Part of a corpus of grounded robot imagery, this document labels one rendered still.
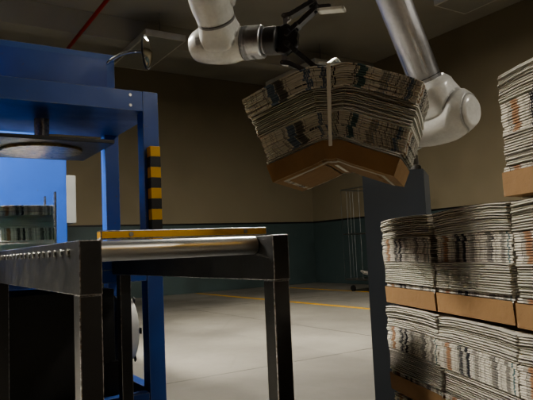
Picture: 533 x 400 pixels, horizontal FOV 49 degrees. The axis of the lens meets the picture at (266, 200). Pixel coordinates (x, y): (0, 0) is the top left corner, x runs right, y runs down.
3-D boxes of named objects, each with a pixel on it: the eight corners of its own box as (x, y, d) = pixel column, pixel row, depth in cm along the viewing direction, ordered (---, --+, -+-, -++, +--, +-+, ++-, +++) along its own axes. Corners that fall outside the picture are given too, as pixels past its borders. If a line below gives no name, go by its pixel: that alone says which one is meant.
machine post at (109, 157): (125, 394, 323) (119, 118, 336) (109, 396, 318) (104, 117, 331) (120, 390, 330) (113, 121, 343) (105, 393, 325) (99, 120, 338)
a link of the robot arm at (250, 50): (250, 64, 161) (270, 63, 159) (238, 55, 152) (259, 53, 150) (251, 32, 161) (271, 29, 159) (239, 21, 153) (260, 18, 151)
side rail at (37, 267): (103, 294, 127) (101, 239, 128) (78, 296, 125) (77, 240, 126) (4, 281, 240) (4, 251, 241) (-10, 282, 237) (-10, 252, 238)
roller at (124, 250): (264, 249, 158) (260, 232, 160) (90, 257, 132) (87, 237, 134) (255, 256, 162) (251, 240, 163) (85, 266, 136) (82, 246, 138)
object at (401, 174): (404, 187, 156) (410, 171, 156) (394, 176, 129) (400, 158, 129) (348, 170, 161) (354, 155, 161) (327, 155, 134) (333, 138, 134)
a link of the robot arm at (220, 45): (243, 71, 157) (231, 27, 148) (191, 74, 162) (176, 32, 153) (254, 49, 164) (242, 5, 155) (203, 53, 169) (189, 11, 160)
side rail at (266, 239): (291, 278, 155) (289, 233, 156) (274, 280, 152) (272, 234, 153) (124, 273, 267) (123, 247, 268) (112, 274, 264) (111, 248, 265)
